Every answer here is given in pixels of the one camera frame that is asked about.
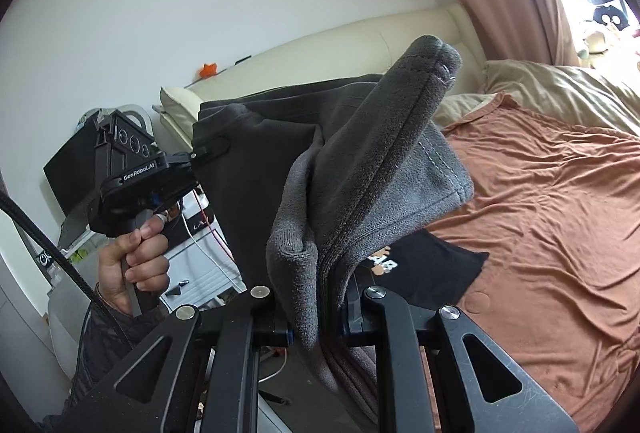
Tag black printed t-shirt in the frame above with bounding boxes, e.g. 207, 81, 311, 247
350, 228, 491, 312

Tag grey t-shirt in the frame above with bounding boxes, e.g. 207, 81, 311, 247
192, 34, 476, 425

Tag white drawer cabinet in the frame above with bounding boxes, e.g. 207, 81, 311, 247
159, 189, 249, 312

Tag person's left forearm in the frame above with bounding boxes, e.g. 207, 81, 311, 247
37, 283, 168, 433

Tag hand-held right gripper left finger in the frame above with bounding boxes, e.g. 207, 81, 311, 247
67, 285, 291, 433

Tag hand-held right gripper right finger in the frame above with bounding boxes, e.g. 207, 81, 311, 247
342, 283, 581, 433

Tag cream padded headboard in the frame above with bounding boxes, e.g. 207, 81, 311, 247
160, 3, 489, 150

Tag orange-brown blanket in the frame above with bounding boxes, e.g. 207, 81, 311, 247
420, 93, 640, 433

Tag beige plush toy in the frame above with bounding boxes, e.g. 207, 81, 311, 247
579, 30, 614, 64

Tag person's left hand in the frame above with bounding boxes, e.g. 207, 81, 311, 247
97, 215, 171, 315

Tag thick black cable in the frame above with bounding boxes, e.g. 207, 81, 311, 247
0, 190, 139, 352

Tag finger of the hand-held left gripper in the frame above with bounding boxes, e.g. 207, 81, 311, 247
172, 138, 231, 167

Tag beige pillow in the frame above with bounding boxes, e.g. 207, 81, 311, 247
432, 60, 640, 136

